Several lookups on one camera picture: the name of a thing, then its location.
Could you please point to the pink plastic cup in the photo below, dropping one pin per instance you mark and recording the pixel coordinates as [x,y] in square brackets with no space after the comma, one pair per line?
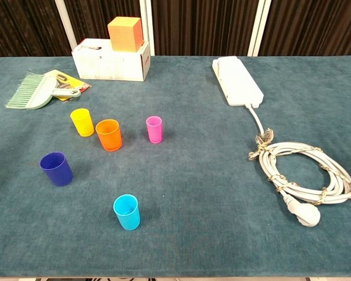
[155,131]

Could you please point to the light blue plastic cup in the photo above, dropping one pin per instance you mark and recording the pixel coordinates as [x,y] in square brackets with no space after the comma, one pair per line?
[128,218]

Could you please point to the yellow plastic cup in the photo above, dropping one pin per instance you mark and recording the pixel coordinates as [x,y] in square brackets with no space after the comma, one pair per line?
[83,126]

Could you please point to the dark blue plastic cup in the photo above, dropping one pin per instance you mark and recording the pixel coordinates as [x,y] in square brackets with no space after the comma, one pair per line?
[57,172]

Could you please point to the orange plastic cup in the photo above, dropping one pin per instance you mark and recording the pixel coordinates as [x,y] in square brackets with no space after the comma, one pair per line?
[109,140]

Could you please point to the white power strip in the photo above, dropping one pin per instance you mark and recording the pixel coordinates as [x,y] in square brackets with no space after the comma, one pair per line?
[237,82]

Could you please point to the white cardboard box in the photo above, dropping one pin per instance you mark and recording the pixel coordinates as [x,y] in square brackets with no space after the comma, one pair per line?
[111,65]

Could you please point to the yellow battery blister pack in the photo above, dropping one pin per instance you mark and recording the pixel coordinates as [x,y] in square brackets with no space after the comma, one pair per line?
[76,83]

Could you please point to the orange cube block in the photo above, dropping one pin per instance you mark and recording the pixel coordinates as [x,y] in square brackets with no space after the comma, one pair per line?
[124,35]

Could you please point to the mint green hand brush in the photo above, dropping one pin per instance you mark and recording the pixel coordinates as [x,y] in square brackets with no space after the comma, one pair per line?
[38,93]

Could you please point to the white partition post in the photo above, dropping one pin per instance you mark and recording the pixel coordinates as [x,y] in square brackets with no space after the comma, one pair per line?
[150,29]
[65,26]
[258,29]

